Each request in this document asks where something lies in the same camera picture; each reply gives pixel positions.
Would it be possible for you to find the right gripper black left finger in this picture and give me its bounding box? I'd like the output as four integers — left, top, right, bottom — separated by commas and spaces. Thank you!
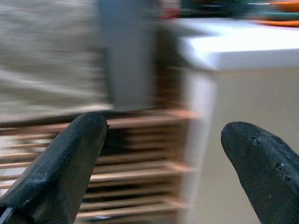
0, 112, 110, 224

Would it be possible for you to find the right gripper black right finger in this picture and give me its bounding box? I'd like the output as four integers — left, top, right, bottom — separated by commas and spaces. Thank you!
220, 121, 299, 224

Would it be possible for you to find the white counter cabinet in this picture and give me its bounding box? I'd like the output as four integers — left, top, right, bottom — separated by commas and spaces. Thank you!
178, 18, 299, 224

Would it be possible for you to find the wooden slatted rack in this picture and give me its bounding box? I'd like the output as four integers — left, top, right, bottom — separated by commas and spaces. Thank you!
0, 106, 201, 224

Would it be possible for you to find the orange dish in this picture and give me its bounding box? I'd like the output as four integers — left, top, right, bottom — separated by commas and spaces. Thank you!
254, 0, 299, 27

